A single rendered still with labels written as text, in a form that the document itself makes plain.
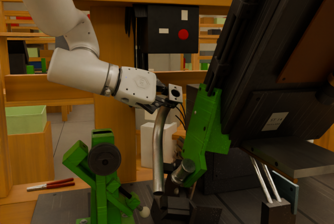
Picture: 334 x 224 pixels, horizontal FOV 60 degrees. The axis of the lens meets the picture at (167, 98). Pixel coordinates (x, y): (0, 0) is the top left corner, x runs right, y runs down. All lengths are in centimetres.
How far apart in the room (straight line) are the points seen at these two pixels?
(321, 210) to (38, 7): 90
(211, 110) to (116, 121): 43
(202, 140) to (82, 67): 34
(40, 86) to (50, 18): 52
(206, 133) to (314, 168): 24
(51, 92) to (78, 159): 45
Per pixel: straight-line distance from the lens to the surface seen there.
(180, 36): 94
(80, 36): 77
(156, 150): 82
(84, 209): 94
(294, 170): 64
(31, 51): 777
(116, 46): 100
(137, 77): 75
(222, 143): 75
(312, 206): 102
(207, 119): 72
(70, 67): 71
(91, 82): 71
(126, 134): 105
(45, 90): 110
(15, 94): 112
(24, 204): 108
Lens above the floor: 137
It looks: 10 degrees down
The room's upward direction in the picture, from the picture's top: straight up
